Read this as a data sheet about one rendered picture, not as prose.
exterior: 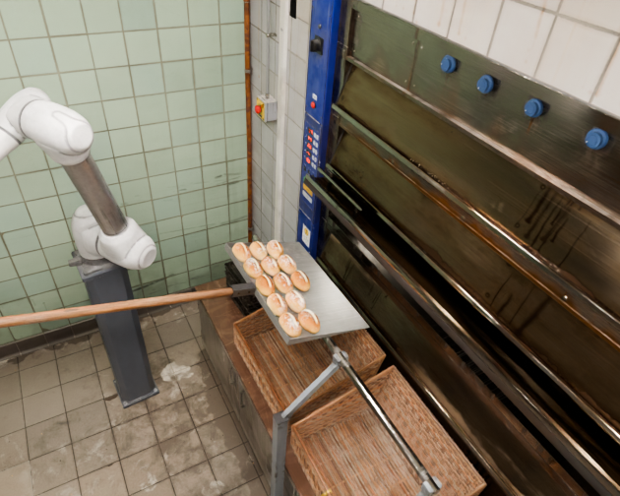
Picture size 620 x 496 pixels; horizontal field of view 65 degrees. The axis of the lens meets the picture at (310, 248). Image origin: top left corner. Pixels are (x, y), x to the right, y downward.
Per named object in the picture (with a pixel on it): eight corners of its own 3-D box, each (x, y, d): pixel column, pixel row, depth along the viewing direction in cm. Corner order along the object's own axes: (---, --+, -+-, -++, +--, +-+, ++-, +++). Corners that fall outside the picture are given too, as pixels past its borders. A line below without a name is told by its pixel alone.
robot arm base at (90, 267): (64, 255, 217) (61, 245, 214) (115, 240, 227) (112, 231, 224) (74, 279, 206) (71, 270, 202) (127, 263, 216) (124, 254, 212)
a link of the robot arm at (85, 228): (98, 232, 222) (88, 192, 208) (128, 246, 216) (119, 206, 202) (69, 251, 211) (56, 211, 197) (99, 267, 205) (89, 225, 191)
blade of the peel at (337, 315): (287, 345, 159) (289, 340, 158) (223, 248, 195) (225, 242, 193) (369, 327, 180) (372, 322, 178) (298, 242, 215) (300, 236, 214)
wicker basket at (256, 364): (317, 310, 259) (321, 273, 241) (379, 392, 222) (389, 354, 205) (231, 342, 238) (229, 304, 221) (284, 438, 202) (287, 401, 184)
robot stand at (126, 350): (113, 382, 283) (70, 252, 219) (148, 367, 292) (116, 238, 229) (123, 409, 270) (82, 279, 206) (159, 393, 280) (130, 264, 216)
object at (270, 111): (269, 112, 251) (269, 93, 245) (277, 120, 244) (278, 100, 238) (256, 114, 248) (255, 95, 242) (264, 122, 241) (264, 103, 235)
